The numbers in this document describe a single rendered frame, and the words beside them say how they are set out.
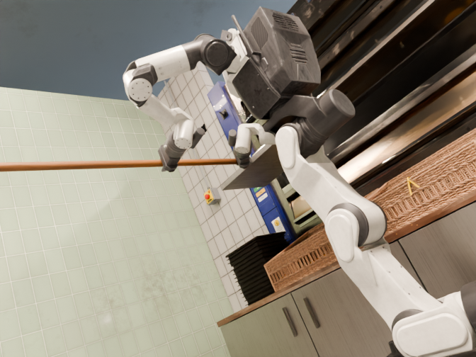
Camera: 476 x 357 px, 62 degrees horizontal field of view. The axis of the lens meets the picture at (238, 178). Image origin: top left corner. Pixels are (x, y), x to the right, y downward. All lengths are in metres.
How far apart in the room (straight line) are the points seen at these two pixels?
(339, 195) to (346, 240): 0.15
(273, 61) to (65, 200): 1.89
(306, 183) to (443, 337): 0.57
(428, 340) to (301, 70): 0.89
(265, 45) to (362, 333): 1.19
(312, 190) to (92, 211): 1.88
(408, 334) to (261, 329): 1.09
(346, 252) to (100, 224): 1.97
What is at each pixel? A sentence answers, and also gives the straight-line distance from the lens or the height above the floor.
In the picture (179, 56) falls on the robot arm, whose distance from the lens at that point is 1.40.
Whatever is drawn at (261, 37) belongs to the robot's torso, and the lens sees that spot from 1.45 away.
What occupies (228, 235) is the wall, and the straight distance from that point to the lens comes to 3.00.
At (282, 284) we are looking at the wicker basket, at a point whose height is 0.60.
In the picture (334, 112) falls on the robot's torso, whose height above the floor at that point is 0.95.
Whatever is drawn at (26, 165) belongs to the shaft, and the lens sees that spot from 1.47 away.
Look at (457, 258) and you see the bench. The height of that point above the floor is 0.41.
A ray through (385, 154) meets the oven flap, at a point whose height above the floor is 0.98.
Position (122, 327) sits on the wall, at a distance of 2.67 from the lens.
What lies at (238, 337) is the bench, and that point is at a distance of 2.31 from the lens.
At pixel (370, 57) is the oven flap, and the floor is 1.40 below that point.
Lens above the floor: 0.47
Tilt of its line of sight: 20 degrees up
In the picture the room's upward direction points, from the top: 24 degrees counter-clockwise
